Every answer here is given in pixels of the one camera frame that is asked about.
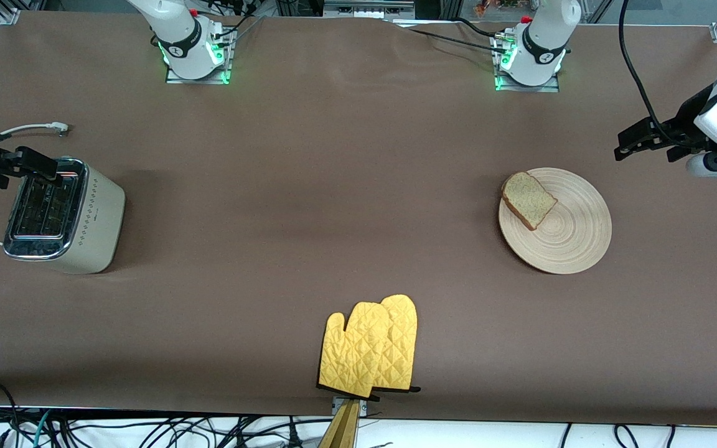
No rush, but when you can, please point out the cream and chrome toaster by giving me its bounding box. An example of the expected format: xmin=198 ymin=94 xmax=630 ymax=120
xmin=2 ymin=157 xmax=126 ymax=275

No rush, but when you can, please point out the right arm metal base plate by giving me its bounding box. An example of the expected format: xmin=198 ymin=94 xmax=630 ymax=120
xmin=166 ymin=28 xmax=236 ymax=85

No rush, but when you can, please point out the teal cable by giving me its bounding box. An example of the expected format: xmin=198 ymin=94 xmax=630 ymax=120
xmin=19 ymin=411 xmax=53 ymax=448

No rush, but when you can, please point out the wooden camera post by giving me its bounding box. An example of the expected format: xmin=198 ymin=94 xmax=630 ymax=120
xmin=318 ymin=400 xmax=360 ymax=448

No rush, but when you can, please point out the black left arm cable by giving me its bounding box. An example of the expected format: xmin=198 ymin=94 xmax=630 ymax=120
xmin=618 ymin=0 xmax=677 ymax=147

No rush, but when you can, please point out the long black base cable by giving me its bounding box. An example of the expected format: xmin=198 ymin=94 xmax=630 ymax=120
xmin=403 ymin=26 xmax=508 ymax=55

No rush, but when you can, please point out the slice of bread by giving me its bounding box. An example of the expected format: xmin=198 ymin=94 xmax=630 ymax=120
xmin=501 ymin=172 xmax=558 ymax=231

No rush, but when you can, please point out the white toaster power cord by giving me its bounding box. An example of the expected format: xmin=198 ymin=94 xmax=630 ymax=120
xmin=0 ymin=122 xmax=70 ymax=245

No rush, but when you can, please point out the orange background object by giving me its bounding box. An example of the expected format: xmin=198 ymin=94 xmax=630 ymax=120
xmin=474 ymin=0 xmax=521 ymax=17

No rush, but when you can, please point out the round wooden plate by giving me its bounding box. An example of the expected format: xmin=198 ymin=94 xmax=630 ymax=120
xmin=499 ymin=167 xmax=612 ymax=275

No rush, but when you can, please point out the yellow quilted oven mitt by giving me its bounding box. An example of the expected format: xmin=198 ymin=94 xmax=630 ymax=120
xmin=317 ymin=302 xmax=391 ymax=399
xmin=371 ymin=294 xmax=421 ymax=394

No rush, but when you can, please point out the small metal post bracket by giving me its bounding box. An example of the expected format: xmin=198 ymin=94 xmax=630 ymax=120
xmin=331 ymin=396 xmax=369 ymax=418

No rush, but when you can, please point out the short black base cable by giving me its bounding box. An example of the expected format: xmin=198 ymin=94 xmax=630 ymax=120
xmin=455 ymin=17 xmax=499 ymax=38

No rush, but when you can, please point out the grey metal box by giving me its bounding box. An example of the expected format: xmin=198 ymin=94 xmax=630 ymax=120
xmin=323 ymin=0 xmax=415 ymax=18

